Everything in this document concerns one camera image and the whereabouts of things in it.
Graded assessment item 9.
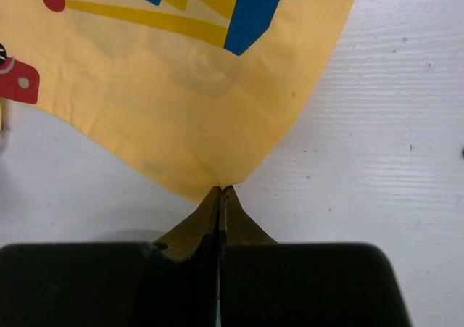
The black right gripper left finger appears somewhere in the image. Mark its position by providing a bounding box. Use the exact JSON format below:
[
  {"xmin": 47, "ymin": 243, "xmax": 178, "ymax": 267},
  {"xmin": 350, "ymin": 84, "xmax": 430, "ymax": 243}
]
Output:
[{"xmin": 152, "ymin": 186, "xmax": 220, "ymax": 261}]

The yellow cartoon car placemat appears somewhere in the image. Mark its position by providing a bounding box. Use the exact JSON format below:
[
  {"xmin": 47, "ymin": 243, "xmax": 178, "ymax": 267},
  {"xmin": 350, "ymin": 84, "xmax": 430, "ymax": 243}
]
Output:
[{"xmin": 1, "ymin": 0, "xmax": 355, "ymax": 201}]

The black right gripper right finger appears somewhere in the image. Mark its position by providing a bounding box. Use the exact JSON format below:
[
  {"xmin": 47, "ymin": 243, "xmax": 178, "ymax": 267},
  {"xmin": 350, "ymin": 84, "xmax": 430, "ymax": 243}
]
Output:
[{"xmin": 219, "ymin": 186, "xmax": 278, "ymax": 246}]

